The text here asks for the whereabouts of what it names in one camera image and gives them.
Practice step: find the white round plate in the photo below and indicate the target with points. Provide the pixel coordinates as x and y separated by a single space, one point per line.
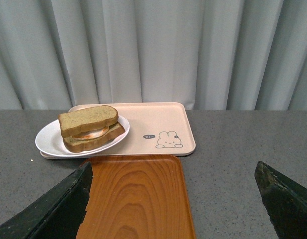
51 146

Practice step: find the fried egg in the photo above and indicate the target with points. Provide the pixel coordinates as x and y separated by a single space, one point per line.
91 134

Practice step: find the grey-white curtain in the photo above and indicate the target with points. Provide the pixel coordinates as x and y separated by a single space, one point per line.
205 54

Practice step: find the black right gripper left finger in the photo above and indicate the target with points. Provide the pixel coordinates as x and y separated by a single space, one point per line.
55 215

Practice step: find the brown wooden tray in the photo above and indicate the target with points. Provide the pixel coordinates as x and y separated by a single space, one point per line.
137 197

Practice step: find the bread slice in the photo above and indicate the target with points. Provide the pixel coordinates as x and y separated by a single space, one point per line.
77 145
87 119

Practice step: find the beige rabbit tray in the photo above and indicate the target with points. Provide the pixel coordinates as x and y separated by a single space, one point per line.
157 128

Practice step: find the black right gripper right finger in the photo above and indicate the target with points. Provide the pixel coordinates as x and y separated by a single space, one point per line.
285 201

